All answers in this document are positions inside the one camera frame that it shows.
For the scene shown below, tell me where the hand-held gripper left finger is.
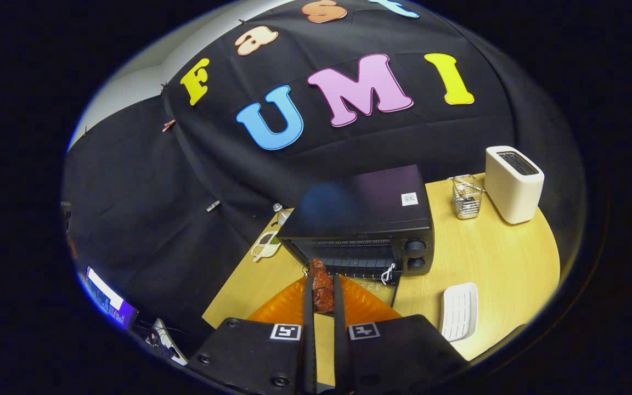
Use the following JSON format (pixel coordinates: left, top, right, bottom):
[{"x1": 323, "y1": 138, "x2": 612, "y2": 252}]
[{"x1": 187, "y1": 274, "x2": 317, "y2": 395}]

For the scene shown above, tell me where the wire mesh utensil basket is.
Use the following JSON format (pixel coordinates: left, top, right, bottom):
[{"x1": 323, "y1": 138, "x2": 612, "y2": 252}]
[{"x1": 448, "y1": 174, "x2": 485, "y2": 220}]

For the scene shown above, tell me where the white bread toaster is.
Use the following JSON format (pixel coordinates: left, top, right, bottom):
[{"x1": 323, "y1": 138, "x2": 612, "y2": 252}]
[{"x1": 484, "y1": 145, "x2": 545, "y2": 225}]

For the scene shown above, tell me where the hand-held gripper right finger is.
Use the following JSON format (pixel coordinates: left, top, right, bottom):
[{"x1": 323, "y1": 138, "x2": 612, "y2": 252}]
[{"x1": 331, "y1": 273, "x2": 469, "y2": 395}]

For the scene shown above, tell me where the brown meat piece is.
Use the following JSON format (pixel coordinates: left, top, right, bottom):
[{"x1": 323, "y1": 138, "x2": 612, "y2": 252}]
[{"x1": 308, "y1": 258, "x2": 335, "y2": 314}]

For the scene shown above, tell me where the white angular device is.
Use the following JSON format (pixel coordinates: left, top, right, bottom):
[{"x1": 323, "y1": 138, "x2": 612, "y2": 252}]
[{"x1": 149, "y1": 318, "x2": 189, "y2": 366}]

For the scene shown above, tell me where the white ribbed rectangular dish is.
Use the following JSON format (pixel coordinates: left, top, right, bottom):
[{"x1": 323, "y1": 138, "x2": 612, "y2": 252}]
[{"x1": 440, "y1": 282, "x2": 479, "y2": 343}]

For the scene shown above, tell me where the white divided spice dish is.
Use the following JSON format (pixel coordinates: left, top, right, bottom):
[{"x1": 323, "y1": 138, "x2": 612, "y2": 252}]
[{"x1": 250, "y1": 230, "x2": 283, "y2": 262}]

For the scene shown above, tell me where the black toaster oven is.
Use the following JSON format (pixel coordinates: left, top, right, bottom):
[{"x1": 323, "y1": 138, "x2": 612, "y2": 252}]
[{"x1": 276, "y1": 164, "x2": 436, "y2": 307}]

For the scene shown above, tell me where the black backdrop cloth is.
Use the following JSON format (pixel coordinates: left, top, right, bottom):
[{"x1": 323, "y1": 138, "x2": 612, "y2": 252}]
[{"x1": 64, "y1": 0, "x2": 585, "y2": 341}]

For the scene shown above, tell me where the lit computer screen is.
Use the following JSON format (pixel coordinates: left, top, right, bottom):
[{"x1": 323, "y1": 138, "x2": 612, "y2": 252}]
[{"x1": 84, "y1": 266, "x2": 139, "y2": 330}]

